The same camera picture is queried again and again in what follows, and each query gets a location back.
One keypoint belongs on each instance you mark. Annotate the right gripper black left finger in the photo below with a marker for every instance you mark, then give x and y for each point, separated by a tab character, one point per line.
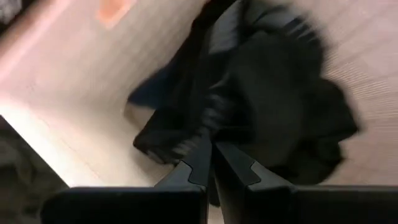
196	168

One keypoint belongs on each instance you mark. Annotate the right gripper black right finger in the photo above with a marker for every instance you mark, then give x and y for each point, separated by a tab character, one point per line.
233	174

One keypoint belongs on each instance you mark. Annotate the black shorts with white print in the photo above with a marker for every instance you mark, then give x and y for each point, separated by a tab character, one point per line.
264	93

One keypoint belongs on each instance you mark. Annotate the dotted dark blue shirt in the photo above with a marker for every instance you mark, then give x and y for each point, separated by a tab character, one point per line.
149	90

